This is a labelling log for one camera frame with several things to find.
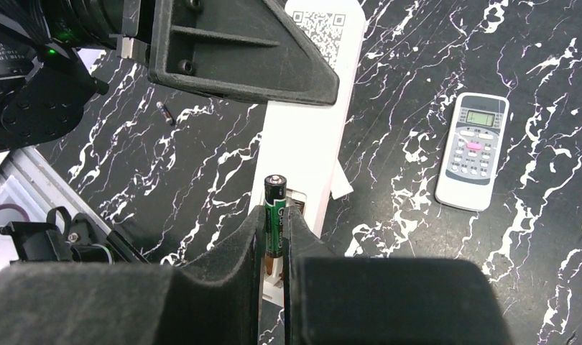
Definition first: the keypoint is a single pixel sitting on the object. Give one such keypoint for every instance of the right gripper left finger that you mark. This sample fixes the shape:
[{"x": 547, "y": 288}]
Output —
[{"x": 57, "y": 293}]

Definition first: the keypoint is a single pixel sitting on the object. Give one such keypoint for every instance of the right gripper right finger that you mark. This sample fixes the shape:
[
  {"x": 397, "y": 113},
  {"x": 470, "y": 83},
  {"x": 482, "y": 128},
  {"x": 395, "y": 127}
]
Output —
[{"x": 362, "y": 300}]

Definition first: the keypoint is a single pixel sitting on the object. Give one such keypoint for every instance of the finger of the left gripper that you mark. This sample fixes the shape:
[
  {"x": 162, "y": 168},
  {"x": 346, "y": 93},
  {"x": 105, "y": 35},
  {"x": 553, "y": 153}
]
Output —
[{"x": 241, "y": 50}]

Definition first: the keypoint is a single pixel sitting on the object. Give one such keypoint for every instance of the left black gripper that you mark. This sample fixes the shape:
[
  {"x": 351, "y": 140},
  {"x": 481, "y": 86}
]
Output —
[{"x": 122, "y": 26}]

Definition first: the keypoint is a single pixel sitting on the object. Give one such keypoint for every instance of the slim white remote control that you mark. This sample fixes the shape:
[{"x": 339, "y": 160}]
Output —
[{"x": 302, "y": 142}]

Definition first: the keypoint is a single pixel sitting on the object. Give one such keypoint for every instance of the slim remote battery cover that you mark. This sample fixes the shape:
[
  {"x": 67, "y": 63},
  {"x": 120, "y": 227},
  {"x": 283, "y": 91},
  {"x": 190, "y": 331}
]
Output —
[{"x": 340, "y": 186}]

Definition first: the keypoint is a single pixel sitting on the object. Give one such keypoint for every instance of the green black battery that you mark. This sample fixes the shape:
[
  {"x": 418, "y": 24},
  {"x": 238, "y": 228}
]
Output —
[{"x": 275, "y": 201}]

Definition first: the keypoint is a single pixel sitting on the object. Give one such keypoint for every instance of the grey remote control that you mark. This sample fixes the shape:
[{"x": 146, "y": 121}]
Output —
[{"x": 471, "y": 156}]

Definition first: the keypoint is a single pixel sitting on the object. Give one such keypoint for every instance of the dark battery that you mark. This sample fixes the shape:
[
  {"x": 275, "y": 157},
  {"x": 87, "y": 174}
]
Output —
[{"x": 167, "y": 115}]

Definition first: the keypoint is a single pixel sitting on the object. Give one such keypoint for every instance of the aluminium frame rail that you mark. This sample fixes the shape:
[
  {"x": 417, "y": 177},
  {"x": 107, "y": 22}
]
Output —
[{"x": 42, "y": 219}]

